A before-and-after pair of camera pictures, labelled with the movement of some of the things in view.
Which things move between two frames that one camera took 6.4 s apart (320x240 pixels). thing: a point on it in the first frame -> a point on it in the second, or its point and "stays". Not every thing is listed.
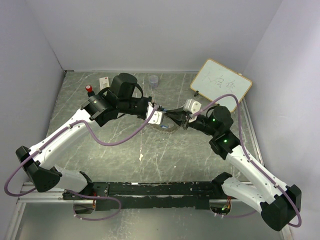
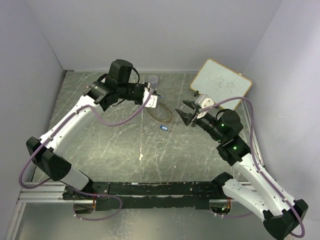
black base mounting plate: [149, 195] stays
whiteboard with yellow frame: [214, 80] stays
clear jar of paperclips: [153, 80] stays
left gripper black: [147, 99] -> [143, 85]
